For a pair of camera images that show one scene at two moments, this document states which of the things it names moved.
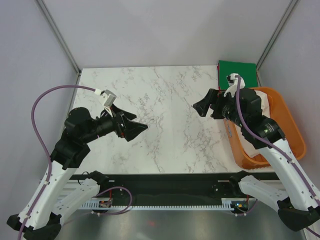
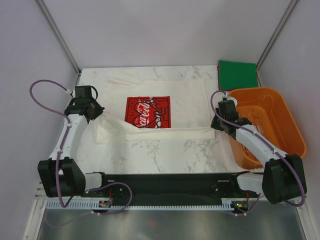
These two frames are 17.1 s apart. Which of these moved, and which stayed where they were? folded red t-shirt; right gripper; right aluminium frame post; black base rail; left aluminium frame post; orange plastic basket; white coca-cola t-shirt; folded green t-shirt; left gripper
Moved: right gripper; left gripper; white coca-cola t-shirt
Stayed: folded green t-shirt; black base rail; left aluminium frame post; folded red t-shirt; orange plastic basket; right aluminium frame post
